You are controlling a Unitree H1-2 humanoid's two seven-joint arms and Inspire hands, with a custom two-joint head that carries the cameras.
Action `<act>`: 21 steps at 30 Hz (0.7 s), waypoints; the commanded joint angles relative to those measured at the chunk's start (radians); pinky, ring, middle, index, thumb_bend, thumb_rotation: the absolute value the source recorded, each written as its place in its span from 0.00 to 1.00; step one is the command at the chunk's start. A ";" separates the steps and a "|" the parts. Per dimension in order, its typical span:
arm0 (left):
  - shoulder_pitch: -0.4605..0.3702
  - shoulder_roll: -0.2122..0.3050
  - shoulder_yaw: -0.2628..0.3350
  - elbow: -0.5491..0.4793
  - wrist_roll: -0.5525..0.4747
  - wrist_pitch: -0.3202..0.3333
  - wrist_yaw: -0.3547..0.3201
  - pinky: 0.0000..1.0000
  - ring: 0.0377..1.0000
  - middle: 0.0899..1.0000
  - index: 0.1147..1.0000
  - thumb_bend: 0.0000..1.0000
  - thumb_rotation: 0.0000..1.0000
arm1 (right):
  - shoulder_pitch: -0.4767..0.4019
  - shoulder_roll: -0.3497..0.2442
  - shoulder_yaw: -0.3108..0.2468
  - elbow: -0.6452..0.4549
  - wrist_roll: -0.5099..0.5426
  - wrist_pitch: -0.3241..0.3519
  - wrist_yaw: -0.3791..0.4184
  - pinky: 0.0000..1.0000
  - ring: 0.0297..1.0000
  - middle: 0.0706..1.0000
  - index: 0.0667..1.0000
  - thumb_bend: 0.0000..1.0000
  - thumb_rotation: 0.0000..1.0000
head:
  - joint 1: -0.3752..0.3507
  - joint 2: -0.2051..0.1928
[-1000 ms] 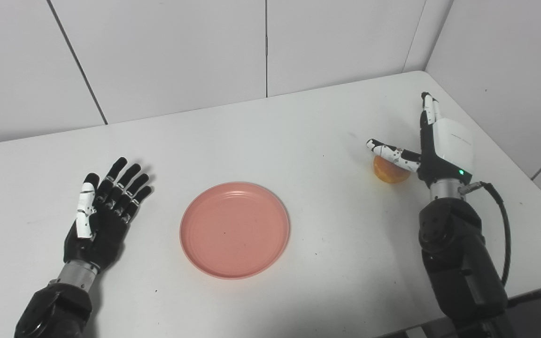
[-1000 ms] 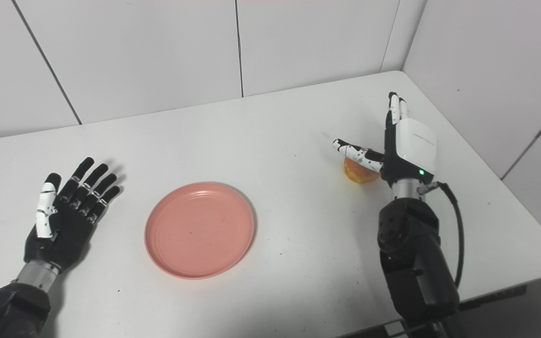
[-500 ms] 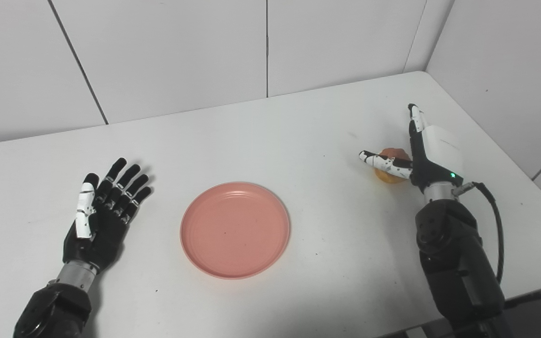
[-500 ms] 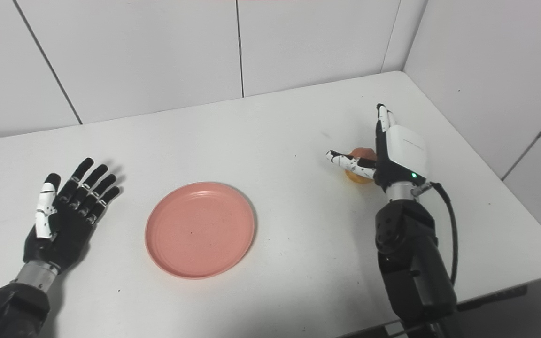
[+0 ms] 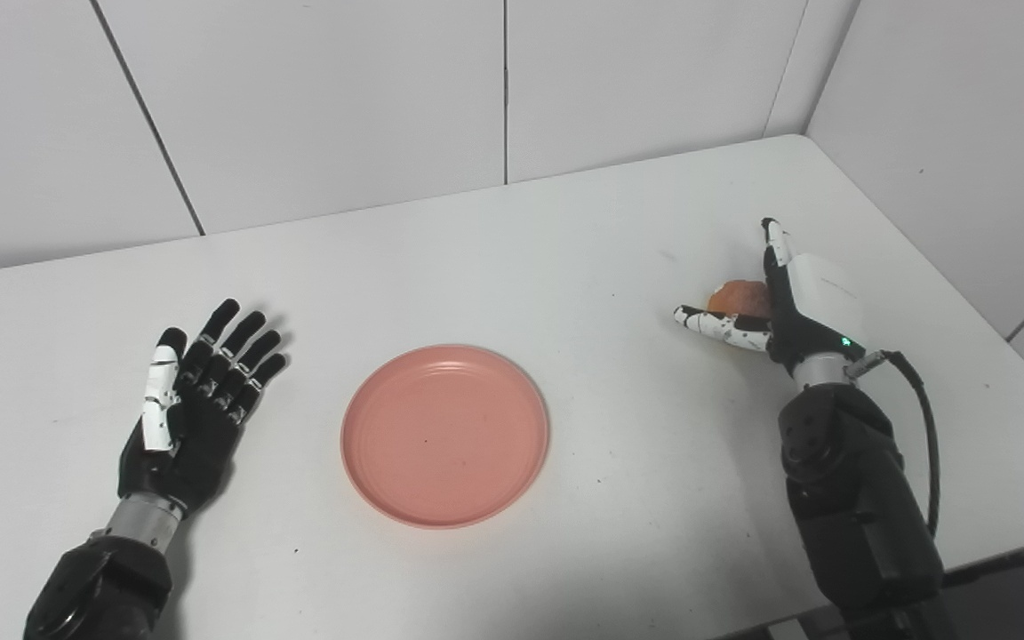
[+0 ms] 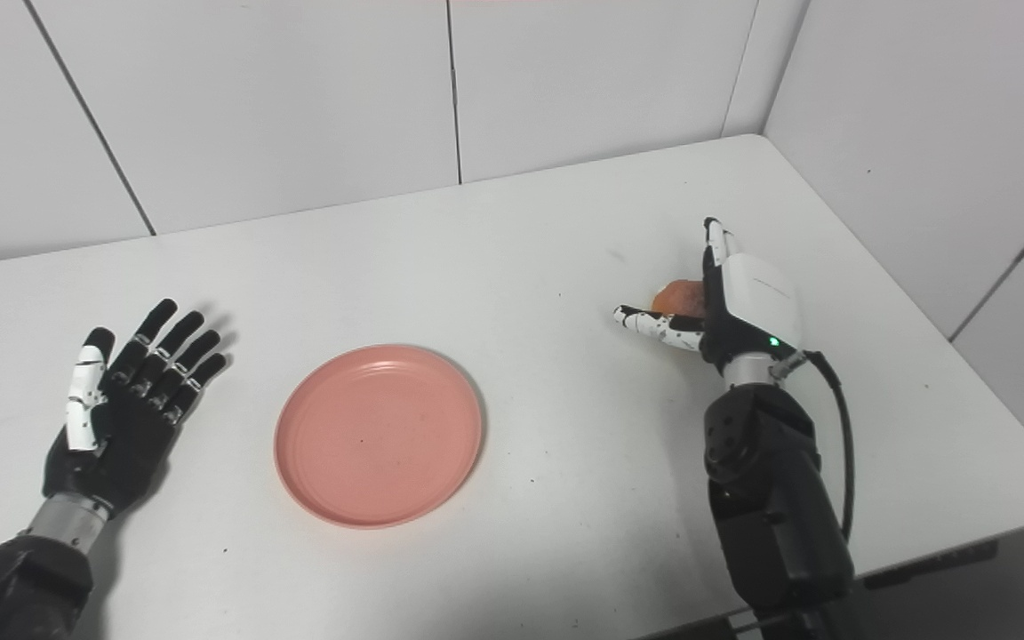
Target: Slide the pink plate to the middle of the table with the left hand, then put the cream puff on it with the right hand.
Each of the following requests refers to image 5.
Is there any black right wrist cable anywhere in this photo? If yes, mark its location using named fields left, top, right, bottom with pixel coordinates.
left=848, top=349, right=943, bottom=539

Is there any orange cream puff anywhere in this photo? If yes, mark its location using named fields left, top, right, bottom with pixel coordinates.
left=708, top=280, right=773, bottom=319

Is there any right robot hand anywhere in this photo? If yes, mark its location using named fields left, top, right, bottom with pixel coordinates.
left=674, top=217, right=868, bottom=372

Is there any pink round plate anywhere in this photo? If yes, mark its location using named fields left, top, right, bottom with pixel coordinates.
left=340, top=344, right=551, bottom=531

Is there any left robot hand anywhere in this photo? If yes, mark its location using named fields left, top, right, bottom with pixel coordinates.
left=116, top=298, right=288, bottom=516

